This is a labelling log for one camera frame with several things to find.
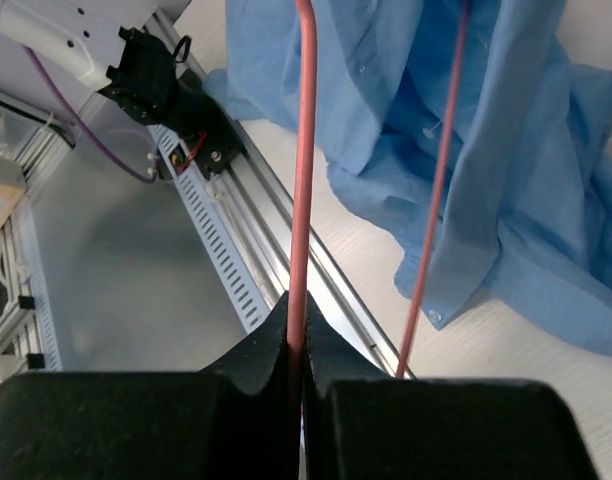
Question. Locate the pink wire hanger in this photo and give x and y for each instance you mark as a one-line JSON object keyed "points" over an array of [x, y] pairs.
{"points": [[303, 189]]}

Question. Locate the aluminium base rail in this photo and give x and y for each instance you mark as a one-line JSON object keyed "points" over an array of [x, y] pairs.
{"points": [[258, 212]]}

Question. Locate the light blue shirt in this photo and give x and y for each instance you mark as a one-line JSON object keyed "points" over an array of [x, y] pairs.
{"points": [[526, 207]]}

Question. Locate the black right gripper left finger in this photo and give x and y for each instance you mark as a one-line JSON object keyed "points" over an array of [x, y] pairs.
{"points": [[228, 420]]}

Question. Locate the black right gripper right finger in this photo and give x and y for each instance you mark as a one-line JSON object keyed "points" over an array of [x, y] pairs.
{"points": [[361, 423]]}

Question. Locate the slotted grey cable duct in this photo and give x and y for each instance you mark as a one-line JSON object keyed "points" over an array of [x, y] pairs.
{"points": [[209, 220]]}

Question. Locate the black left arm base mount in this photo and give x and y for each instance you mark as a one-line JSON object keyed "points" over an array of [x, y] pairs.
{"points": [[207, 137]]}

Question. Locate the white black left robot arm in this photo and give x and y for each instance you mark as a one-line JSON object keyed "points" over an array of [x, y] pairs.
{"points": [[76, 40]]}

